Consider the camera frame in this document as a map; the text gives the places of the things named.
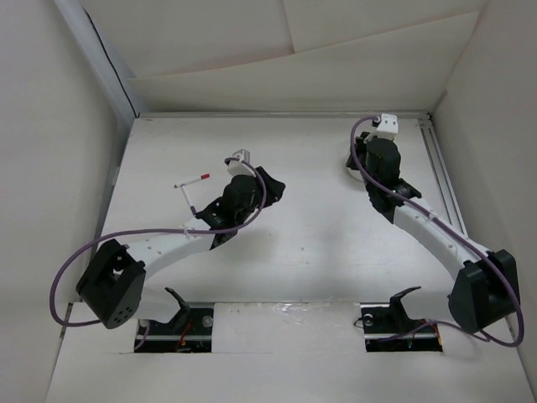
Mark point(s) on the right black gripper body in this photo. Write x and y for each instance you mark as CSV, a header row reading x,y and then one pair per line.
x,y
361,150

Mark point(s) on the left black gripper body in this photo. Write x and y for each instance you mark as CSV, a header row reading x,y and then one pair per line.
x,y
256,201

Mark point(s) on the red capped white marker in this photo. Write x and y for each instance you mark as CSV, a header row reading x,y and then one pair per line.
x,y
193,180

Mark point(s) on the purple capped white marker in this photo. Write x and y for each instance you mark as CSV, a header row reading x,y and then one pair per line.
x,y
188,200

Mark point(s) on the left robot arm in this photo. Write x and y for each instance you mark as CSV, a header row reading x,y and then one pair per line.
x,y
113,282

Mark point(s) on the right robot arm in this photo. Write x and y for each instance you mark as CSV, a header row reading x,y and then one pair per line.
x,y
485,282

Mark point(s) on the white round divided container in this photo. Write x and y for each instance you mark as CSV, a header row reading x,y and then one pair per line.
x,y
355,174

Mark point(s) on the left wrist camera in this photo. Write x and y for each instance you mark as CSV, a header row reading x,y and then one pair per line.
x,y
237,164

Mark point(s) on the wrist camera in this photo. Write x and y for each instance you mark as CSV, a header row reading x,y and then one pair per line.
x,y
237,164
386,126

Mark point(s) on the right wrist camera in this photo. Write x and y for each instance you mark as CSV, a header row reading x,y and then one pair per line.
x,y
386,126

